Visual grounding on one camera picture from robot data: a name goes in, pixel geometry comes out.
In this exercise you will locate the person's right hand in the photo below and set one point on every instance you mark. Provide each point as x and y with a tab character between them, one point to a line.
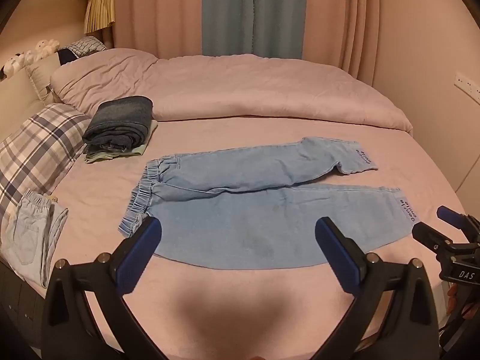
452	296

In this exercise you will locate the dark bedside cabinet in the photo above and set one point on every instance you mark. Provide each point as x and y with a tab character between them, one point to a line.
18	307

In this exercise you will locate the pink duvet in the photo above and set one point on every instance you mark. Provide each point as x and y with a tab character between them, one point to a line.
243	86

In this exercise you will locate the pink bed sheet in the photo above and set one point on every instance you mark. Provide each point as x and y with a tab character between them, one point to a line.
225	135

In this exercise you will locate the white wall power socket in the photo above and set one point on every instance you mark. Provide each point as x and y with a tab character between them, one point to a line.
468	84

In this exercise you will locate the yellow pleated fabric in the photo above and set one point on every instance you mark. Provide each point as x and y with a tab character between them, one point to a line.
99	11

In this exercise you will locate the folded dark denim jeans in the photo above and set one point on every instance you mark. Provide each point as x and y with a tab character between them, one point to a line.
120	120

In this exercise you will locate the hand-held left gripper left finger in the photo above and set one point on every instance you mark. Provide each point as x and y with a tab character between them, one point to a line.
140	247

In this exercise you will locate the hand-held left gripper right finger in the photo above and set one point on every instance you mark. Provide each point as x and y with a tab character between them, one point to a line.
335	247

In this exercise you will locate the small light blue jeans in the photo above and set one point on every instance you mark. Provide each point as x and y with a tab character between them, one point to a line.
26	232

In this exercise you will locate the folded pale green cloth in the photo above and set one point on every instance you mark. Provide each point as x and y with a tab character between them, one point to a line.
112	156

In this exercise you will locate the dark blue checked pillow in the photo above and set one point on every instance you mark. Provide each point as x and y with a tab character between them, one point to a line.
84	46

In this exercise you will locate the blue curtain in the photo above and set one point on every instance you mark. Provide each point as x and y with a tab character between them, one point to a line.
255	11

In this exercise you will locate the white plush toy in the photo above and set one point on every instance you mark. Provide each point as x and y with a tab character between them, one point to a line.
47	47
14	63

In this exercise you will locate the large plaid pillow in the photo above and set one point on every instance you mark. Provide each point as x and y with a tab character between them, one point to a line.
37	150

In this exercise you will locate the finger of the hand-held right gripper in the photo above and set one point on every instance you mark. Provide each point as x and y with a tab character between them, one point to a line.
450	215
429	237

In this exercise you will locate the light blue denim pants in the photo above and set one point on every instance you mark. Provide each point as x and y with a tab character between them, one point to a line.
243	225

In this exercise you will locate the pink curtain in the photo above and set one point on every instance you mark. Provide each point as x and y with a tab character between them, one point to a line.
337	15
157	11

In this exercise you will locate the white cushion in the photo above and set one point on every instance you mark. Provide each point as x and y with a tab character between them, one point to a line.
43	77

